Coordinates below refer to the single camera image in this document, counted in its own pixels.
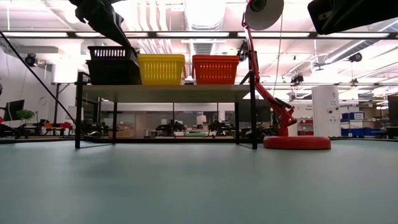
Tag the black background robot arm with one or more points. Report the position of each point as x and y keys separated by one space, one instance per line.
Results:
x=221 y=127
x=171 y=127

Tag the black overhead beam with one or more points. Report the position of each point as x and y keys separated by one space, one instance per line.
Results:
x=152 y=34

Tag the red storage bin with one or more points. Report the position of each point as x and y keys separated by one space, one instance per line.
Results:
x=306 y=133
x=306 y=121

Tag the red desk lamp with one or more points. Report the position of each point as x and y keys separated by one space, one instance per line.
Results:
x=297 y=143

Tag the black computer monitor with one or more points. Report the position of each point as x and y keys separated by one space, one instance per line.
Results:
x=14 y=109

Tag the white lampshade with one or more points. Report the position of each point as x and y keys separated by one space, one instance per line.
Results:
x=71 y=113

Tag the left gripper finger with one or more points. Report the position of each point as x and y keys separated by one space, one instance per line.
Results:
x=115 y=31

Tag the round wall clock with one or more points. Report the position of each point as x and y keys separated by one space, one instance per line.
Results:
x=43 y=101

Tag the blue storage bin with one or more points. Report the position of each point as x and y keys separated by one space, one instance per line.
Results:
x=360 y=132
x=353 y=116

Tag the brown cardboard box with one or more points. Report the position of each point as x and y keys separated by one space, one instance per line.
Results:
x=127 y=130

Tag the green potted plant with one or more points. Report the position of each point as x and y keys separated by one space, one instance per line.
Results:
x=25 y=114

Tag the ceiling air vent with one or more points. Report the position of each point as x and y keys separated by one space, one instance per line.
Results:
x=203 y=49

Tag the green table mat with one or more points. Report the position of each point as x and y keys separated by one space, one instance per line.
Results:
x=155 y=186

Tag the wooden shelf with black legs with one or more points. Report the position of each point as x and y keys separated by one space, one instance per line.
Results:
x=168 y=93

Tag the black ceiling spotlight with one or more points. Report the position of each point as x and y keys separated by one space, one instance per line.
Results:
x=242 y=53
x=31 y=60
x=297 y=78
x=355 y=57

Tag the white pillar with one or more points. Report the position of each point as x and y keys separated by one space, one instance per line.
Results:
x=326 y=112

